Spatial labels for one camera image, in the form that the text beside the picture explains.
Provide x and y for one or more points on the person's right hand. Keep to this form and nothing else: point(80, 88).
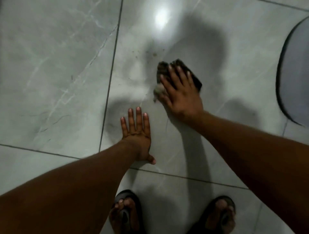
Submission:
point(183, 98)

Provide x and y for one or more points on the person's left hand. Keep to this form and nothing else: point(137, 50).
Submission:
point(138, 144)

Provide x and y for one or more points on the person's left middle finger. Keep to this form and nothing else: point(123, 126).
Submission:
point(138, 119)

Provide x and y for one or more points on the person's right thumb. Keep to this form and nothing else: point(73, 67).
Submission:
point(162, 97)

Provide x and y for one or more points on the person's left little finger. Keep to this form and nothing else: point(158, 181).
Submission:
point(124, 126)

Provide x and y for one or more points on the person's right middle finger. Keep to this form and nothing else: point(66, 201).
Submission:
point(174, 74)

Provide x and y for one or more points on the person's right little finger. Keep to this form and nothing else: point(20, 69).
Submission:
point(192, 79)

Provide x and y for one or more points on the person's left thumb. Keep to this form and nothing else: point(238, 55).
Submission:
point(152, 160)

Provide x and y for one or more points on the dark cleaning cloth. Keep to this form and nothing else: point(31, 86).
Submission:
point(164, 68)

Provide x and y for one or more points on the person's left forearm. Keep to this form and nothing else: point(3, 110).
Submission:
point(72, 190)

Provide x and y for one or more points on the person's right forearm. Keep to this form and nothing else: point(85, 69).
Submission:
point(260, 164)

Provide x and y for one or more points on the black left sandal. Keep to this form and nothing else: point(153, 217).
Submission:
point(131, 194)

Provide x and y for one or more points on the black sandal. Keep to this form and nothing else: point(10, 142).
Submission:
point(131, 194)
point(205, 217)

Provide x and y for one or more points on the person's left foot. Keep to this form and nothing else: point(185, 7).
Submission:
point(124, 214)

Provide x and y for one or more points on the person's foot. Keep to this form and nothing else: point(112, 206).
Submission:
point(221, 217)
point(124, 214)

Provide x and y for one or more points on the black right sandal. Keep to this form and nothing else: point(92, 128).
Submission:
point(205, 217)

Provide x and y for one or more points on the person's right foot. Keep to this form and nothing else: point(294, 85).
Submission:
point(221, 217)

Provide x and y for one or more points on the grey round plastic bin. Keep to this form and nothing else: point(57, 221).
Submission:
point(295, 72)

